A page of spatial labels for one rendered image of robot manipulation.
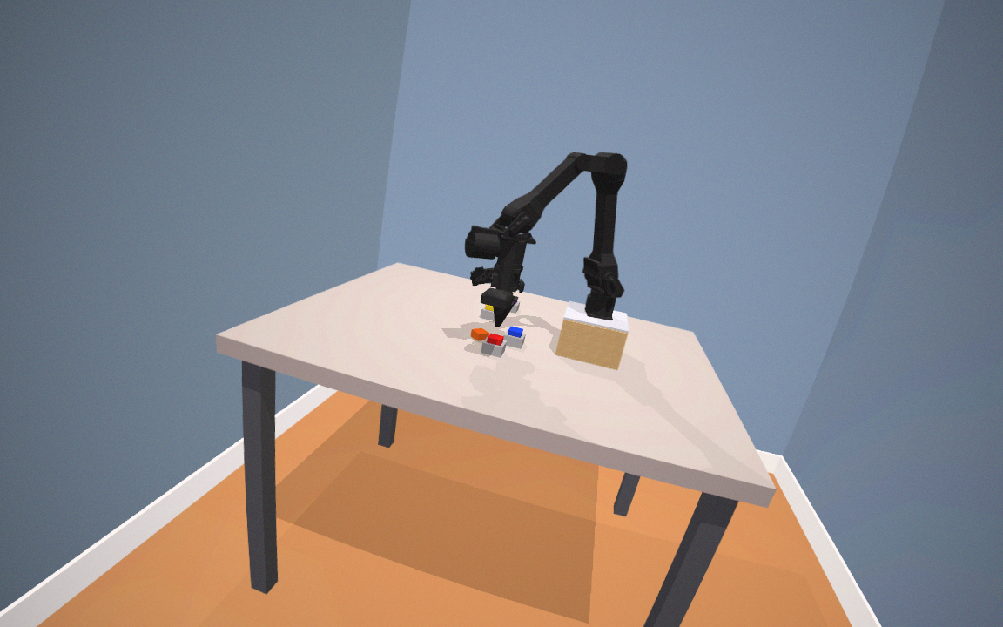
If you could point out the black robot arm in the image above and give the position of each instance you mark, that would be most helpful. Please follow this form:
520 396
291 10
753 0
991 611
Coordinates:
608 172

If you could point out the red button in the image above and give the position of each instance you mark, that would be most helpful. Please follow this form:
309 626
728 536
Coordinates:
494 345

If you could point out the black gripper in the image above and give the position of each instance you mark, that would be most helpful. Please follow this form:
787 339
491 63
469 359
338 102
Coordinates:
502 298

